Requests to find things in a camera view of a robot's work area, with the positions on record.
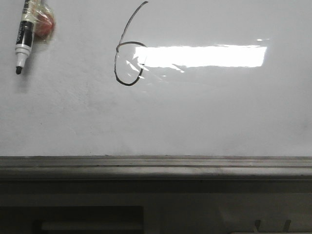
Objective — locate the red magnet under tape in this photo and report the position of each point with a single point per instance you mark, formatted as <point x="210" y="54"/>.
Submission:
<point x="45" y="23"/>

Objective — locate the grey cabinet below whiteboard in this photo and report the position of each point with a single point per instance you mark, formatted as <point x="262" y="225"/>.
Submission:
<point x="156" y="207"/>

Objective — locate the aluminium whiteboard tray rail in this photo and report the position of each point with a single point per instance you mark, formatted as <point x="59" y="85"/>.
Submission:
<point x="43" y="168"/>

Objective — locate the black white whiteboard marker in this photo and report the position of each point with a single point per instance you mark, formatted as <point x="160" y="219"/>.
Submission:
<point x="26" y="33"/>

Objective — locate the white whiteboard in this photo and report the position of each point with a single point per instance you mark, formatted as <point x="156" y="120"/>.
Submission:
<point x="170" y="77"/>

